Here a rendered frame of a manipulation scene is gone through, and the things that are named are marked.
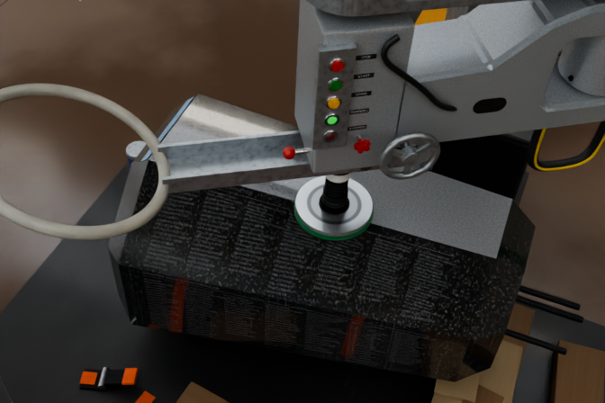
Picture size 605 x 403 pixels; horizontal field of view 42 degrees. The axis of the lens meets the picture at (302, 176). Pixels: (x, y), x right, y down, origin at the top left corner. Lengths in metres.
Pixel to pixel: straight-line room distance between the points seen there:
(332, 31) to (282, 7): 2.74
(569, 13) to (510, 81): 0.20
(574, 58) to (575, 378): 1.27
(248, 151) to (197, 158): 0.13
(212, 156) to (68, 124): 1.79
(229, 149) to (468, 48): 0.64
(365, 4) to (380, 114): 0.31
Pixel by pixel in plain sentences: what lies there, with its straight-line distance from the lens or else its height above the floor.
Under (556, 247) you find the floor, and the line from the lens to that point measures 3.36.
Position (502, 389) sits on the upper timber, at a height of 0.21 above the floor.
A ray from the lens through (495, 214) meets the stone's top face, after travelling 2.29.
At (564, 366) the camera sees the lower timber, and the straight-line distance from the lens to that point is 2.92.
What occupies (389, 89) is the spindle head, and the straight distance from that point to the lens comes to 1.75.
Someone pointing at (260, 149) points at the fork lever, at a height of 1.06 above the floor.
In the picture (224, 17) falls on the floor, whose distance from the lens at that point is 4.27.
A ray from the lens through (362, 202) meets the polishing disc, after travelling 2.16.
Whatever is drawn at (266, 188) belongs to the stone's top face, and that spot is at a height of 0.80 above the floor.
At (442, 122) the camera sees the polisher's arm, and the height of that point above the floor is 1.22.
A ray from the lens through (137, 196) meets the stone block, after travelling 2.37.
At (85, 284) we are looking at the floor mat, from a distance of 3.08.
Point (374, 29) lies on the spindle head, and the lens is 1.63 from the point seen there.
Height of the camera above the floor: 2.47
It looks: 47 degrees down
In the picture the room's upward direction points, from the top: 4 degrees clockwise
